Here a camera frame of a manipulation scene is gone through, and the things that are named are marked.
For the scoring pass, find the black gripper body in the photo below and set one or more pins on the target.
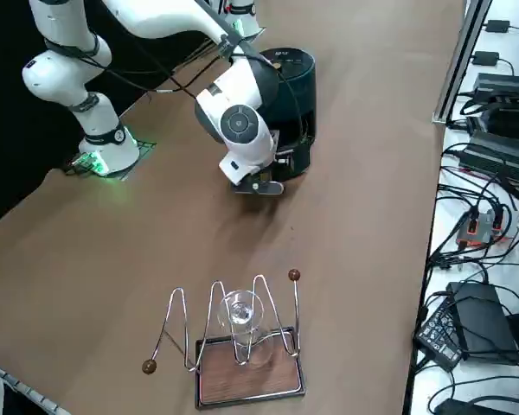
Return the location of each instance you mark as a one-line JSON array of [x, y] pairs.
[[283, 168]]

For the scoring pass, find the dark green air fryer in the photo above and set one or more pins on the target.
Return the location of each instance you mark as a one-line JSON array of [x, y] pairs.
[[303, 86]]

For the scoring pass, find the black power adapter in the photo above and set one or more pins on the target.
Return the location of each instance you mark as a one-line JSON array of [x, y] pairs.
[[498, 26], [486, 57]]

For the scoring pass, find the large black labelled adapter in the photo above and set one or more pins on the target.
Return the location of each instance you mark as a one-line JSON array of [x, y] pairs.
[[476, 320]]

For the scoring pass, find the black power supply box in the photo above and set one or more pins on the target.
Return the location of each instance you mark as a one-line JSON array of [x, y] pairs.
[[506, 121], [506, 86]]

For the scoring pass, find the clear drinking glass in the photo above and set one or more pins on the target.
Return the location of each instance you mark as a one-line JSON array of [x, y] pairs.
[[242, 311]]

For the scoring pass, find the orange grey hub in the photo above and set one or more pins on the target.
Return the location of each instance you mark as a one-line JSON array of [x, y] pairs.
[[480, 229]]

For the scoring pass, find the long black power brick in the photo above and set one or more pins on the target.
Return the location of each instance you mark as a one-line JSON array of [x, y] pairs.
[[497, 155]]

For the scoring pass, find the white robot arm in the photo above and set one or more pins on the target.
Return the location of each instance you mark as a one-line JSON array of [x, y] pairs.
[[246, 149], [242, 13]]

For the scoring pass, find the aluminium frame rail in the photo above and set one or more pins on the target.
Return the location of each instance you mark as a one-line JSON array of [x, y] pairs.
[[463, 60], [26, 389]]

